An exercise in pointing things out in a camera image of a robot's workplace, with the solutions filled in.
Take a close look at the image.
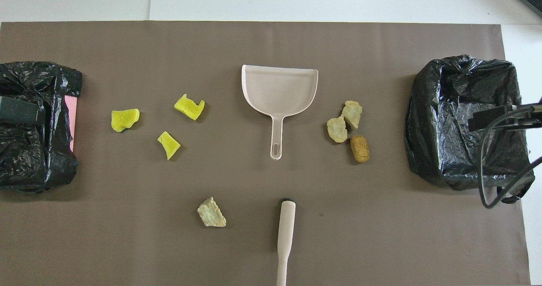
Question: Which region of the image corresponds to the brown trash chunk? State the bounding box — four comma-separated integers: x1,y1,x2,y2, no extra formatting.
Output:
350,135,370,163

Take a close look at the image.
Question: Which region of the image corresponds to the beige plastic dustpan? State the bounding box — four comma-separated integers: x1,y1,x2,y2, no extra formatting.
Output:
241,64,319,160

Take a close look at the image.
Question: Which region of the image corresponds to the pink plastic bin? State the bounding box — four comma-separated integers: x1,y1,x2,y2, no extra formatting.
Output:
64,96,78,153

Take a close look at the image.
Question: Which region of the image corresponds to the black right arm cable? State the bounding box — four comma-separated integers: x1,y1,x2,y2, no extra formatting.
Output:
478,104,542,209

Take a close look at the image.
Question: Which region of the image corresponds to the brown paper table mat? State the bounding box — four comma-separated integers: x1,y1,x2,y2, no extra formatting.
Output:
0,21,531,286

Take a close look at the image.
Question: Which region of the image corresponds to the yellow sponge piece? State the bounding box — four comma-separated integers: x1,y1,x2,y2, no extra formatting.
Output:
157,131,181,161
174,93,205,121
111,108,140,133

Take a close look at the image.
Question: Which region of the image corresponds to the beige handled black bristle brush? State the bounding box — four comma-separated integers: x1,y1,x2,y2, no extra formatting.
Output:
276,198,296,286

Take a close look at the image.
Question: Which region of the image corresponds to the pale green trash chunk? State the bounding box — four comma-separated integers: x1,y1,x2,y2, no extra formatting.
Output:
326,115,348,143
341,100,363,129

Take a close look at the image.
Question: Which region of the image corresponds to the black plastic trash bag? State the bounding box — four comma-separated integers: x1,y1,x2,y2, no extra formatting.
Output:
404,55,535,204
0,61,83,193

